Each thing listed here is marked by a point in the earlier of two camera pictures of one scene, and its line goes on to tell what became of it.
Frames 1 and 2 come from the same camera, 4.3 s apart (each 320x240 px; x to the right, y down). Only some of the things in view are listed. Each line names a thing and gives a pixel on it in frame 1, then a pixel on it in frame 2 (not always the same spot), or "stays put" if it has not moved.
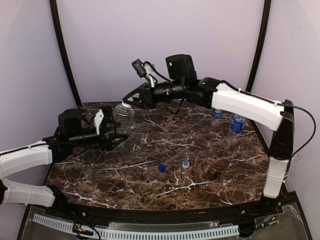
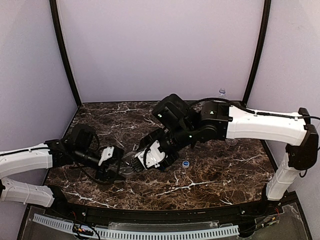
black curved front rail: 234,214 stays put
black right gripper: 145,96 → 152,138
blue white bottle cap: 185,164 stays put
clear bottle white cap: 124,117 → 123,167
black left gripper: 105,136 → 110,165
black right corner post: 260,45 stays put
